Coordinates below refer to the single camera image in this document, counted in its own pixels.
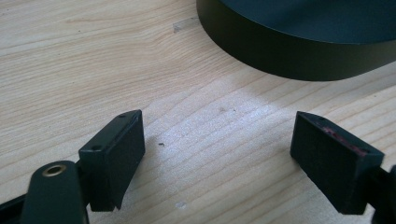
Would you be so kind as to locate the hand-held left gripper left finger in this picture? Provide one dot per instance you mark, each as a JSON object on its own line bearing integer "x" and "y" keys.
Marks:
{"x": 112, "y": 161}

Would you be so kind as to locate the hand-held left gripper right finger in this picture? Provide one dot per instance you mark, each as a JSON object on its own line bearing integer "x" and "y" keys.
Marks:
{"x": 333, "y": 168}

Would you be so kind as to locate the black round container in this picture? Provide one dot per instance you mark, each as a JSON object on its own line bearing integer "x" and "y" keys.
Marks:
{"x": 299, "y": 40}

